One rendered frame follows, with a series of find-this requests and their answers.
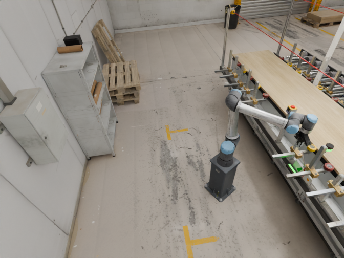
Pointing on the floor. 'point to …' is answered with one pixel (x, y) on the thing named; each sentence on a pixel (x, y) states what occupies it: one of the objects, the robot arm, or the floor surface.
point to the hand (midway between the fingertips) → (298, 147)
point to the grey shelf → (83, 99)
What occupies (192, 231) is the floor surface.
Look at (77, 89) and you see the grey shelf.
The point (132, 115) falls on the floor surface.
